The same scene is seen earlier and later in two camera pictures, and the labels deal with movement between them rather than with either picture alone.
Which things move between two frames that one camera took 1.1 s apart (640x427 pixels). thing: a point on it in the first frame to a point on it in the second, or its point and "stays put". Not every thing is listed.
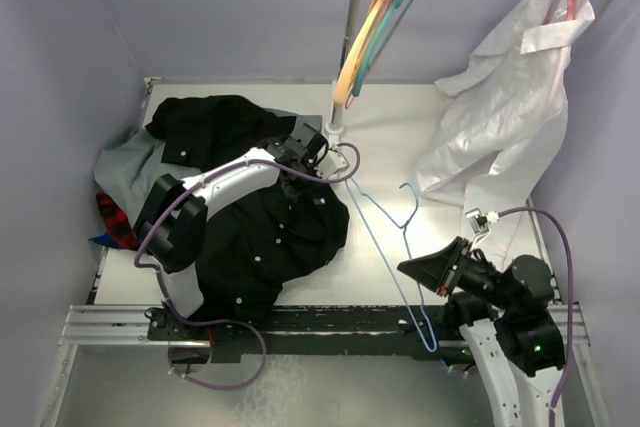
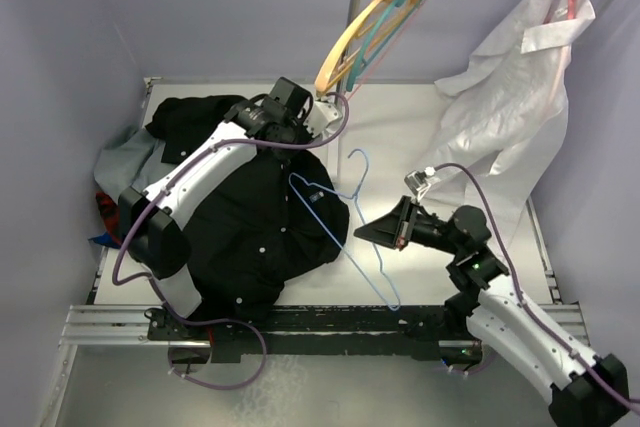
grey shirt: [125, 173] stays put
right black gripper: [436, 268] to [391, 229]
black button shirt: [270, 237] stays put
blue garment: [104, 240] stays put
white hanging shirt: [508, 99] stays put
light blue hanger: [432, 347] to [379, 256]
